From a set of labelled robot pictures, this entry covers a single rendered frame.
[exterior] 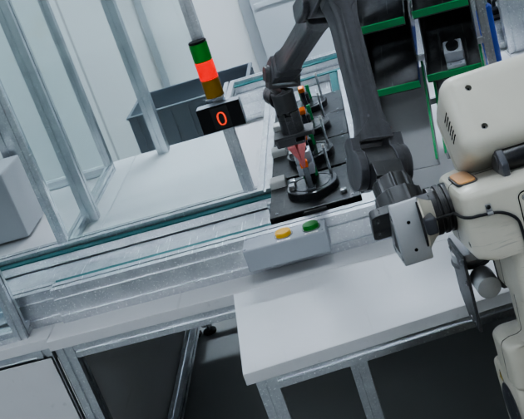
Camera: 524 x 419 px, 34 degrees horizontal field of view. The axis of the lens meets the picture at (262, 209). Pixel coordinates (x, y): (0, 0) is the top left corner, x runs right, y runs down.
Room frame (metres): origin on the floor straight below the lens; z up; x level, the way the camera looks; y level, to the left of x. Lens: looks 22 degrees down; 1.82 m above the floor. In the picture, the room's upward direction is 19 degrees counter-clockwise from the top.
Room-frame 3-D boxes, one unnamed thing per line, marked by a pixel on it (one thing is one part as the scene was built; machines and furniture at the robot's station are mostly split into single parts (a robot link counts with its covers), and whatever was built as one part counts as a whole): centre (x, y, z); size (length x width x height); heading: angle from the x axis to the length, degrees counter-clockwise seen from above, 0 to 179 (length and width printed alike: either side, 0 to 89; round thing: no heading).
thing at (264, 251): (1.92, -0.03, 0.93); 0.21 x 0.07 x 0.06; 81
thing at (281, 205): (2.12, -0.15, 0.96); 0.24 x 0.24 x 0.02; 81
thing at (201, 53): (2.27, 0.02, 1.39); 0.05 x 0.05 x 0.05
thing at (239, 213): (2.19, 0.14, 0.91); 0.84 x 0.28 x 0.10; 81
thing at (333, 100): (2.86, -0.26, 1.01); 0.24 x 0.24 x 0.13; 81
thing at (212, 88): (2.27, 0.02, 1.29); 0.05 x 0.05 x 0.05
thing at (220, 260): (2.02, 0.15, 0.91); 0.89 x 0.06 x 0.11; 81
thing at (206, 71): (2.27, 0.02, 1.34); 0.05 x 0.05 x 0.05
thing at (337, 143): (2.38, -0.19, 1.01); 0.24 x 0.24 x 0.13; 81
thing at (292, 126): (2.05, -0.14, 1.18); 0.10 x 0.07 x 0.07; 81
